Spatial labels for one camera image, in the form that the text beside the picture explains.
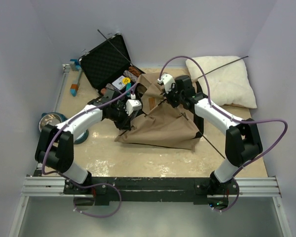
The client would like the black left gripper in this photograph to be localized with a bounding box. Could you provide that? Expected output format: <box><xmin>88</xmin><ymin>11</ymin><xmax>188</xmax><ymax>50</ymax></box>
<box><xmin>107</xmin><ymin>106</ymin><xmax>134</xmax><ymax>131</ymax></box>

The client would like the beige fabric pet tent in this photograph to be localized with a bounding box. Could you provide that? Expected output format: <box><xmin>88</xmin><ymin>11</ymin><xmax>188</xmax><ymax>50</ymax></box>
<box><xmin>115</xmin><ymin>73</ymin><xmax>202</xmax><ymax>150</ymax></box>

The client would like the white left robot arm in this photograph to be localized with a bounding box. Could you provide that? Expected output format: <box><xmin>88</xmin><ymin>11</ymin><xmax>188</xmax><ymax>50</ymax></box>
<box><xmin>35</xmin><ymin>89</ymin><xmax>142</xmax><ymax>194</ymax></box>

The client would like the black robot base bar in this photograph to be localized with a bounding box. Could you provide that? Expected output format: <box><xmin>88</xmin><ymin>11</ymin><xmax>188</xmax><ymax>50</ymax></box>
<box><xmin>64</xmin><ymin>177</ymin><xmax>239</xmax><ymax>209</ymax></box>

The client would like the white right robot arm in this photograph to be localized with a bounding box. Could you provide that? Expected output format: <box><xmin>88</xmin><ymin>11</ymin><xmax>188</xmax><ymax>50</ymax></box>
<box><xmin>157</xmin><ymin>74</ymin><xmax>263</xmax><ymax>195</ymax></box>

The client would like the teal double pet bowl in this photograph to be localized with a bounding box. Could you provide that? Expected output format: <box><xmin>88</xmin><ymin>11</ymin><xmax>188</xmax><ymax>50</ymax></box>
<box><xmin>38</xmin><ymin>112</ymin><xmax>89</xmax><ymax>145</ymax></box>

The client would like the purple poker chip roll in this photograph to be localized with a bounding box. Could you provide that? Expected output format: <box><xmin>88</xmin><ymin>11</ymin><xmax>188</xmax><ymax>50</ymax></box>
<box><xmin>100</xmin><ymin>83</ymin><xmax>121</xmax><ymax>95</ymax></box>

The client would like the white playing card deck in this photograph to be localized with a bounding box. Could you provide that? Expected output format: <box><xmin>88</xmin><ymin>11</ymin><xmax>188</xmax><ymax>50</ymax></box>
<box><xmin>112</xmin><ymin>76</ymin><xmax>126</xmax><ymax>90</ymax></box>

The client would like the teal plastic clip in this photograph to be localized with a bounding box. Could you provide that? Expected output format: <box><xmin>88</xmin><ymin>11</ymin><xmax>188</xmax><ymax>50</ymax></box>
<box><xmin>126</xmin><ymin>83</ymin><xmax>132</xmax><ymax>98</ymax></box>

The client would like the yellow big blind button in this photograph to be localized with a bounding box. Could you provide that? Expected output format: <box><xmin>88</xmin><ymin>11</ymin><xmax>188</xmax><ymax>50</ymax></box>
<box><xmin>122</xmin><ymin>78</ymin><xmax>131</xmax><ymax>84</ymax></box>

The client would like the red poker chip roll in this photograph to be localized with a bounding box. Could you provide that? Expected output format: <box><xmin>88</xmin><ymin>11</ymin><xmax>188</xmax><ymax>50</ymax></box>
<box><xmin>124</xmin><ymin>66</ymin><xmax>143</xmax><ymax>77</ymax></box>

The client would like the black poker chip case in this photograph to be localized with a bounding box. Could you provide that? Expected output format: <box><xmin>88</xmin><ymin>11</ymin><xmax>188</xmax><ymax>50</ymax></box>
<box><xmin>78</xmin><ymin>33</ymin><xmax>131</xmax><ymax>92</ymax></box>

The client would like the white fluffy pillow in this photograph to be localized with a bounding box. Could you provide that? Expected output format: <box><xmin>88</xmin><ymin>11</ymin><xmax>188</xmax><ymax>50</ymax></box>
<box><xmin>185</xmin><ymin>56</ymin><xmax>258</xmax><ymax>109</ymax></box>

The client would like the orange and teal toy block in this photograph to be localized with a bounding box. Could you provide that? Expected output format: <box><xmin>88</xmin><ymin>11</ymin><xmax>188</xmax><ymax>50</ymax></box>
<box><xmin>69</xmin><ymin>59</ymin><xmax>82</xmax><ymax>97</ymax></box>

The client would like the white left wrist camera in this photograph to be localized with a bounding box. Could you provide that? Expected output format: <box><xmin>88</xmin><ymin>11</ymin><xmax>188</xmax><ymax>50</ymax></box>
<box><xmin>125</xmin><ymin>93</ymin><xmax>142</xmax><ymax>116</ymax></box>

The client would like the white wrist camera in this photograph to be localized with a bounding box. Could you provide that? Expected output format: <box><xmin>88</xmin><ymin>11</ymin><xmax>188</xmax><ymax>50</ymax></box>
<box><xmin>157</xmin><ymin>74</ymin><xmax>175</xmax><ymax>86</ymax></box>
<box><xmin>125</xmin><ymin>93</ymin><xmax>142</xmax><ymax>116</ymax></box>

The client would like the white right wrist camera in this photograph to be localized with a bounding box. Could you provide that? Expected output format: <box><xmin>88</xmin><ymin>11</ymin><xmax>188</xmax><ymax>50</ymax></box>
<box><xmin>157</xmin><ymin>74</ymin><xmax>175</xmax><ymax>86</ymax></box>

